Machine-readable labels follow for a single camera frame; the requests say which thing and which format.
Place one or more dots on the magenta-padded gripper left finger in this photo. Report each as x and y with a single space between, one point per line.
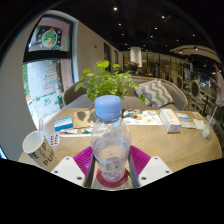
81 163

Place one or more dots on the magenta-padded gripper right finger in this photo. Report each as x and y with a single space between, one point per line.
141 161

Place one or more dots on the clear blue-capped water bottle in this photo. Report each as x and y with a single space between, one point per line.
111 146

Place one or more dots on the flat round red coaster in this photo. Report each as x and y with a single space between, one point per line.
100 180

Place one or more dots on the pill blister pack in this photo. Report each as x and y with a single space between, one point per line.
55 139

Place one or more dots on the blue and white box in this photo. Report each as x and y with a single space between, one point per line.
63 123

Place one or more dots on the colourful printed brochure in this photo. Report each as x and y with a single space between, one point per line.
143 117

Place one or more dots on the brown paper sheet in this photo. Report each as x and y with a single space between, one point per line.
83 119

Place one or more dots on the white mug with black lettering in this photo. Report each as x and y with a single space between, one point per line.
38 148

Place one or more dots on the white and orange carton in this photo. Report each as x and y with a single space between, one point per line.
170 120

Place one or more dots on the small printed cards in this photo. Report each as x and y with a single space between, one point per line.
186 120

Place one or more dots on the white paper napkin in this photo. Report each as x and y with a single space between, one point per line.
199 124

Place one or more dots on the clear plastic cup with straw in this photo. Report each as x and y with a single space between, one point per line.
208 128

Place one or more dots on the grey curved sofa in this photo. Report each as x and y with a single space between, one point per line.
178 96

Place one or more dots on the green potted plant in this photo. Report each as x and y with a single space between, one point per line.
103 81

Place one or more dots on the group of round-backed chairs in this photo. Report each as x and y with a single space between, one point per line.
195 91

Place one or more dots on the window with festive stickers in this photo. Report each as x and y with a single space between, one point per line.
50 76

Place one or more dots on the person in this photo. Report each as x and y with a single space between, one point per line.
220 88
132 68

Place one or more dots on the white round pillar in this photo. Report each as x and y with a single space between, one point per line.
135 56

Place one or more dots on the group of ceiling lights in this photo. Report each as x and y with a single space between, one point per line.
156 26

